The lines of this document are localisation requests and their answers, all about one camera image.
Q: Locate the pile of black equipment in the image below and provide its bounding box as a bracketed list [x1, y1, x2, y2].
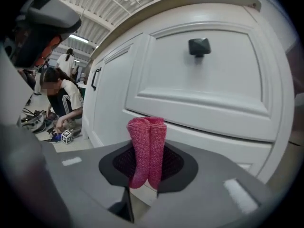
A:
[20, 108, 59, 134]

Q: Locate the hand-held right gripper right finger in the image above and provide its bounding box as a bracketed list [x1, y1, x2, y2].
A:
[134, 138, 274, 228]

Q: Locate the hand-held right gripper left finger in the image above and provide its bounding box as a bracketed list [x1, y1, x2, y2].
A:
[40, 141, 135, 228]

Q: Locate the white sink cabinet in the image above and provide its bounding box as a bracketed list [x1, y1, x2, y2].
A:
[82, 0, 296, 185]

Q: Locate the ceiling strip light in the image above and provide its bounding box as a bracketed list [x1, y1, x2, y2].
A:
[68, 33, 89, 44]

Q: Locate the black bar cabinet handle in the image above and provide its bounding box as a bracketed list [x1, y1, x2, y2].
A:
[91, 66, 102, 91]

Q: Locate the black square cabinet knob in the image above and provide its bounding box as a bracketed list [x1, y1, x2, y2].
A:
[188, 38, 212, 58]

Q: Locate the spare hand-held gripper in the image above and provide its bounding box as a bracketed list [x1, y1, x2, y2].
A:
[61, 129, 73, 145]

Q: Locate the pink knitted cloth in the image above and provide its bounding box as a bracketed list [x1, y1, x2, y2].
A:
[126, 116, 168, 190]

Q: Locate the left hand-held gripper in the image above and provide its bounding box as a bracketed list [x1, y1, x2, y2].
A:
[13, 0, 83, 69]

